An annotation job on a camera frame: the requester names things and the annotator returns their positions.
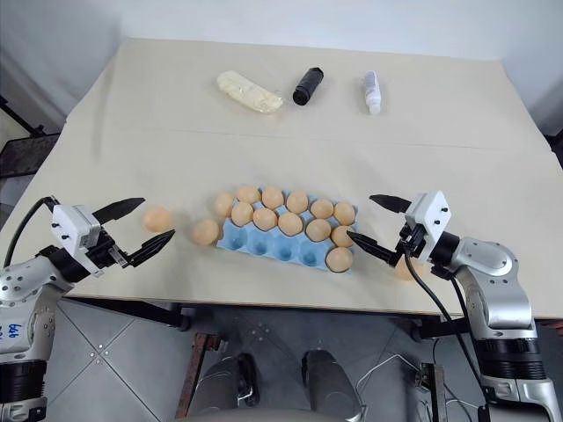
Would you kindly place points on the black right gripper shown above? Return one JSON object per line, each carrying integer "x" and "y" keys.
{"x": 411, "y": 244}

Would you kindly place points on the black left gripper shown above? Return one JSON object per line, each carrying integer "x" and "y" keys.
{"x": 102, "y": 252}

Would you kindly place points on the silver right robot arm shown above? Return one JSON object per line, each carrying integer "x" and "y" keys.
{"x": 501, "y": 299}

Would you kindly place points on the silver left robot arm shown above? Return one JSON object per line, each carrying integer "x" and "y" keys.
{"x": 26, "y": 299}

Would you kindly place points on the blue egg carton with eggs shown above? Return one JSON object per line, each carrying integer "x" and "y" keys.
{"x": 268, "y": 250}

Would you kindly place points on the brown egg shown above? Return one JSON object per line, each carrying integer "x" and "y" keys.
{"x": 290, "y": 223}
{"x": 344, "y": 212}
{"x": 339, "y": 259}
{"x": 297, "y": 201}
{"x": 272, "y": 197}
{"x": 322, "y": 208}
{"x": 318, "y": 229}
{"x": 223, "y": 205}
{"x": 341, "y": 237}
{"x": 248, "y": 194}
{"x": 265, "y": 219}
{"x": 401, "y": 272}
{"x": 242, "y": 213}
{"x": 206, "y": 231}
{"x": 157, "y": 219}

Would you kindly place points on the black stand with dark pad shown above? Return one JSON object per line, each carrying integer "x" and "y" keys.
{"x": 26, "y": 154}

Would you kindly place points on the white plastic bottle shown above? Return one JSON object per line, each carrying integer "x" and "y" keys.
{"x": 371, "y": 92}

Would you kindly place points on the black cylindrical bottle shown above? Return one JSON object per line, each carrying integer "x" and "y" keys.
{"x": 308, "y": 85}

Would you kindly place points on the dark rounded shape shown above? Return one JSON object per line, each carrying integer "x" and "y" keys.
{"x": 330, "y": 387}
{"x": 224, "y": 387}

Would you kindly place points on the clear bag of white food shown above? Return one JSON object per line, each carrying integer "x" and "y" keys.
{"x": 248, "y": 92}

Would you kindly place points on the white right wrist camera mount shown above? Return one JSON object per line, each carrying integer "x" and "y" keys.
{"x": 429, "y": 215}

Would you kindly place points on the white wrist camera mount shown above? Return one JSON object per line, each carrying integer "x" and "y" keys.
{"x": 429, "y": 215}
{"x": 72, "y": 226}

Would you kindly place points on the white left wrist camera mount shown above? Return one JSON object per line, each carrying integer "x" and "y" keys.
{"x": 72, "y": 226}

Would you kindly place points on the black table frame bar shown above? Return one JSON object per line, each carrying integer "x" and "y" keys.
{"x": 132, "y": 313}
{"x": 440, "y": 329}

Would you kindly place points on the rusty metal stand post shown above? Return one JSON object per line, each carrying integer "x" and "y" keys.
{"x": 195, "y": 373}
{"x": 433, "y": 391}

